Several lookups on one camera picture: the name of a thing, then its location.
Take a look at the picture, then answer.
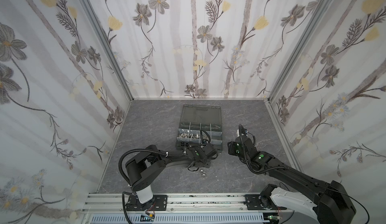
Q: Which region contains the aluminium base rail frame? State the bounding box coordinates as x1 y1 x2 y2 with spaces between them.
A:
81 193 335 224

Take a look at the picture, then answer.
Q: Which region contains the white perforated cable duct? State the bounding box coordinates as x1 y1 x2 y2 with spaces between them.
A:
90 213 269 224

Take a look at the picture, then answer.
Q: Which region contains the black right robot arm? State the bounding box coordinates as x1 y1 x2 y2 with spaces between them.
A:
227 125 357 224

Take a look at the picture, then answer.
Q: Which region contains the grey plastic organizer box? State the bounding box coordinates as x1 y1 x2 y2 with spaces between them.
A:
176 104 223 152

